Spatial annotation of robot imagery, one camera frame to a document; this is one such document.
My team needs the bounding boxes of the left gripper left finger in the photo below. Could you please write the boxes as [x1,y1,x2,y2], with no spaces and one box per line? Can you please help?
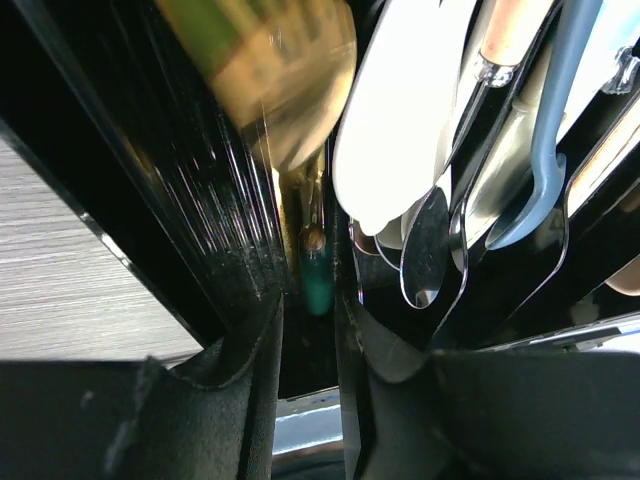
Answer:
[1,293,284,479]

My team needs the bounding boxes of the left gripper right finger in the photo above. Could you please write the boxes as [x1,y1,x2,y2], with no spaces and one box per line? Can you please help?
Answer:
[335,294,639,479]

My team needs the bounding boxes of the blue silicone spoon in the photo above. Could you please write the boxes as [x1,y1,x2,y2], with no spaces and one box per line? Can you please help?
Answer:
[486,1,602,250]

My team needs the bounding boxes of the beige sheathed knife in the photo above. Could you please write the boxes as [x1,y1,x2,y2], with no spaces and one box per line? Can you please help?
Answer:
[467,45,552,226]

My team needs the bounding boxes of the green handled fork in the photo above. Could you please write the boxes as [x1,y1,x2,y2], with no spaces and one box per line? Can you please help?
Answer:
[157,1,357,316]

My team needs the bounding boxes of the steel spoon wooden handle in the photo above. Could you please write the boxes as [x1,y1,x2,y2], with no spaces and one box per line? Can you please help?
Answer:
[400,0,553,310]

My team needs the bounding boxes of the chopsticks in tray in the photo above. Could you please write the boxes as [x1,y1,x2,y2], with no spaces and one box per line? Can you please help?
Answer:
[567,98,639,218]

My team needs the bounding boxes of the black utensil tray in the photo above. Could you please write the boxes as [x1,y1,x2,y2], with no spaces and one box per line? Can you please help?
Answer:
[1,1,639,393]

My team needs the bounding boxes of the large white rice spoon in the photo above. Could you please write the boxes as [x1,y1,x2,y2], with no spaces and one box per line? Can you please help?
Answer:
[332,0,475,236]

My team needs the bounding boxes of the steel spoon in tray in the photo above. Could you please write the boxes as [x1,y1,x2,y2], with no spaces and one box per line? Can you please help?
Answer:
[600,46,639,95]

